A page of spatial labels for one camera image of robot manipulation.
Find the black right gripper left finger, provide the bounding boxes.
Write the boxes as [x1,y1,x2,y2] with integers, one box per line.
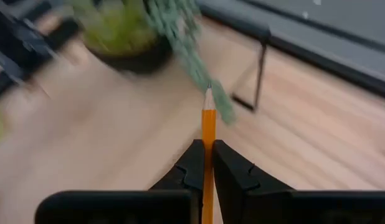
[148,139,206,200]

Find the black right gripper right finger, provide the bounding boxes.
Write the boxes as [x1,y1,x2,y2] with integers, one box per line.
[212,139,295,219]

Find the orange pencil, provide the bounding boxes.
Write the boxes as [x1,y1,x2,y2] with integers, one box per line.
[201,82,217,224]

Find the succulent plant in black bowl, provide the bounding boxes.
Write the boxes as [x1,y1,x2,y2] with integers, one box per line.
[65,0,237,126]

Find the black table frame rails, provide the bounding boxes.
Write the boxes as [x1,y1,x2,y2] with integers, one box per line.
[197,0,385,101]

